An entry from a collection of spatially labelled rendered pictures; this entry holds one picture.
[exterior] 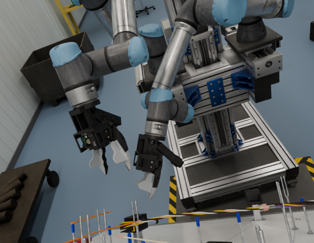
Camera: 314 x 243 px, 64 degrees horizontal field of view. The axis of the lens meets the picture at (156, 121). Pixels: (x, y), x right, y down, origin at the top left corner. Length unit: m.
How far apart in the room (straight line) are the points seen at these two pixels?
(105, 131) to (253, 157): 1.54
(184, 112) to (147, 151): 0.19
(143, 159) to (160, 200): 1.42
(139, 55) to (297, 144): 1.94
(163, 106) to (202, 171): 1.28
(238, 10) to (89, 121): 0.62
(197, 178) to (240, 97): 0.75
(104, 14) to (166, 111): 0.51
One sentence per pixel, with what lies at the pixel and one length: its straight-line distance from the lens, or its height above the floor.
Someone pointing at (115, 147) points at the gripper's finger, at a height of 1.36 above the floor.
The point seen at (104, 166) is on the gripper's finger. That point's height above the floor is 1.29.
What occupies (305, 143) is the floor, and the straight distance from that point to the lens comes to 2.45.
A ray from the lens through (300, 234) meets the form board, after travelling 0.77.
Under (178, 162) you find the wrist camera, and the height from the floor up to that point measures 1.15.
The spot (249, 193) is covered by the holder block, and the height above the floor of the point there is 1.01.
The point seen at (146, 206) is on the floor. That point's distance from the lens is 2.24.
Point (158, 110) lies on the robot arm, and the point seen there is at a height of 1.32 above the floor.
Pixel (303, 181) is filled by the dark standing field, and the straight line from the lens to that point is 2.20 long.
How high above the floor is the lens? 1.77
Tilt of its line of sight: 37 degrees down
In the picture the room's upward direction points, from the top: 22 degrees counter-clockwise
